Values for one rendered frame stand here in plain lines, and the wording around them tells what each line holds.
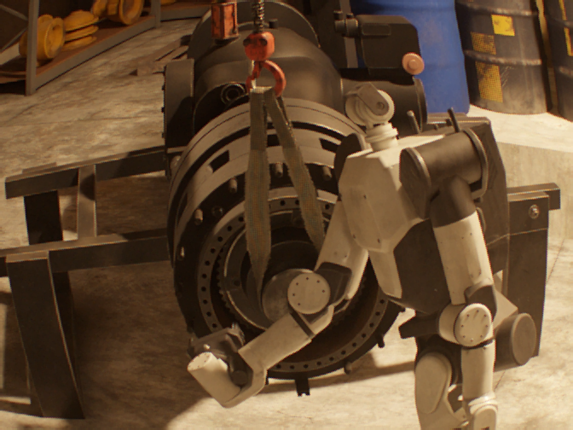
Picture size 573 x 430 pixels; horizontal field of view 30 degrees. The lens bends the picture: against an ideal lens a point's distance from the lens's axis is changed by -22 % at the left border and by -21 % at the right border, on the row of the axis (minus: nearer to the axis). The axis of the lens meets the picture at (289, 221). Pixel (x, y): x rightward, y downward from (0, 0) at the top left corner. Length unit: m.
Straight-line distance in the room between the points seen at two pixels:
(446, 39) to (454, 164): 3.47
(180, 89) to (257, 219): 1.44
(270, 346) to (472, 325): 0.53
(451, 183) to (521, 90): 3.74
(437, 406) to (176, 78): 2.03
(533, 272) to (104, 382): 1.60
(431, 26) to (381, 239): 3.32
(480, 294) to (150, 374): 2.40
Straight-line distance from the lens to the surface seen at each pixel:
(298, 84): 3.69
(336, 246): 2.49
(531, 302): 4.12
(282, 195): 2.72
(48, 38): 9.87
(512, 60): 5.78
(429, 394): 2.37
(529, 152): 5.31
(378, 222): 2.23
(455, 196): 2.10
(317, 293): 2.45
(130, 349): 4.59
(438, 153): 2.10
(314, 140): 2.94
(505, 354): 2.27
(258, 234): 2.71
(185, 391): 4.23
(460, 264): 2.12
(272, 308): 2.74
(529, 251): 4.04
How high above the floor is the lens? 1.91
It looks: 19 degrees down
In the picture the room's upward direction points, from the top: 4 degrees counter-clockwise
